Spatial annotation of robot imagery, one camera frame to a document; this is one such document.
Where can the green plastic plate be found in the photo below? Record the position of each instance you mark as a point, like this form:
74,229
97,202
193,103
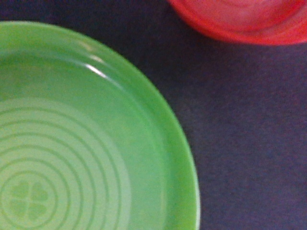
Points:
86,141

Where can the black tablecloth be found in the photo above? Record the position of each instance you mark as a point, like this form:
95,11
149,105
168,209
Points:
243,108

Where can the small red bowl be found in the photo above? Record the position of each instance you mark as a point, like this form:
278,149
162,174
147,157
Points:
257,22

